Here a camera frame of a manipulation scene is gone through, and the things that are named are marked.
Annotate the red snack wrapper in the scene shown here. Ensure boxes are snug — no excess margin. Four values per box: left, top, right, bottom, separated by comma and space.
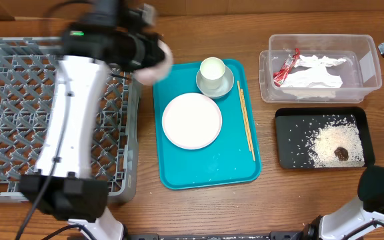
273, 48, 300, 87

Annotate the white napkin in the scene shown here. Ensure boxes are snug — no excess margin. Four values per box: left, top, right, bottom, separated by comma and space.
280, 55, 346, 88

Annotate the white rice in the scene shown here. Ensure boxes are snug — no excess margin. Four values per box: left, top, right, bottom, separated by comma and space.
287, 114, 365, 168

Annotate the brown food scrap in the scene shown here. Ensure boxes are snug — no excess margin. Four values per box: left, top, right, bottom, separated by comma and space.
334, 147, 349, 161

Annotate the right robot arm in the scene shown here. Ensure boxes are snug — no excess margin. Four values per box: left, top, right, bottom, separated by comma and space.
292, 165, 384, 240

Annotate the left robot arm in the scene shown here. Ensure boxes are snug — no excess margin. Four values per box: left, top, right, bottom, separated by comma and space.
19, 1, 173, 239

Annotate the white cup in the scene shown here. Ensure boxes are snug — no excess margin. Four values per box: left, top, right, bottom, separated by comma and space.
200, 57, 225, 89

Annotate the large white plate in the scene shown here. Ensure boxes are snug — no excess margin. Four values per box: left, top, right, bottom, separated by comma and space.
161, 93, 223, 150

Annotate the grey saucer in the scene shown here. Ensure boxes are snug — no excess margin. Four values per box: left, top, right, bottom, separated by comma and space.
196, 67, 235, 99

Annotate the wooden chopstick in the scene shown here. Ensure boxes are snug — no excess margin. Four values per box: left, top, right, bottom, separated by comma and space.
240, 89, 255, 162
237, 80, 252, 152

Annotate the grey dish rack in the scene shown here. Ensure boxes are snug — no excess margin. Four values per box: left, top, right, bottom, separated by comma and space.
0, 37, 141, 203

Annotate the teal plastic tray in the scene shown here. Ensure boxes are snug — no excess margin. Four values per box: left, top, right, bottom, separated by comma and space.
153, 59, 262, 190

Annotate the black plastic tray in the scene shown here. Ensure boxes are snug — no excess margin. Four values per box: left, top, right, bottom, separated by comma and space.
275, 107, 375, 169

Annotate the clear plastic bin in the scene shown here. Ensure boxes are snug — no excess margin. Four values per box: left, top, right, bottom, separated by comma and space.
259, 34, 382, 103

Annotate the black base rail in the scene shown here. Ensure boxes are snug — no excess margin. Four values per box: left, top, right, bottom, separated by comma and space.
124, 231, 302, 240

